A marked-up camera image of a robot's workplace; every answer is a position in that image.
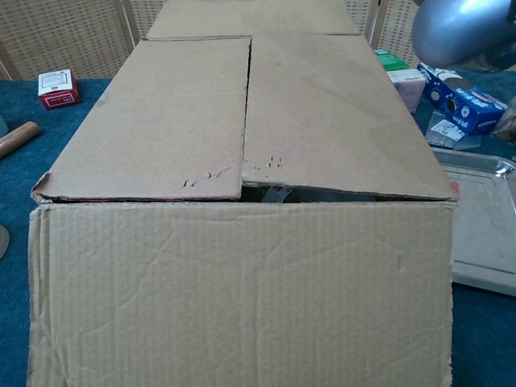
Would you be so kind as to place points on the large brown cardboard box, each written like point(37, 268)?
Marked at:
point(242, 262)

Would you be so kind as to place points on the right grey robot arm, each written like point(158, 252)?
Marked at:
point(459, 28)

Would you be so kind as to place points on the green printed box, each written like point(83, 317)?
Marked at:
point(390, 60)

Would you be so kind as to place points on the small red white box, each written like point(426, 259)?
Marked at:
point(58, 90)

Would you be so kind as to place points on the blue cookie package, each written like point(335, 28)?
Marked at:
point(463, 101)

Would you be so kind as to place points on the dark blue table cloth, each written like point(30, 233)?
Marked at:
point(16, 181)

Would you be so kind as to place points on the white tissue multipack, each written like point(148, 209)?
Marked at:
point(409, 90)

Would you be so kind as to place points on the clear labelled plastic bag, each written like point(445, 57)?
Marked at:
point(447, 131)

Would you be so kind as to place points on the stainless steel tray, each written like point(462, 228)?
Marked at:
point(483, 225)

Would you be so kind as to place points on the wooden rolling pin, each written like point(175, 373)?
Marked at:
point(18, 137)

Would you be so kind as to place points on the woven folding screen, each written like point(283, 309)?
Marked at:
point(60, 36)

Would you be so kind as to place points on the clear tray of brown snacks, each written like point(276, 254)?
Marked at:
point(506, 123)

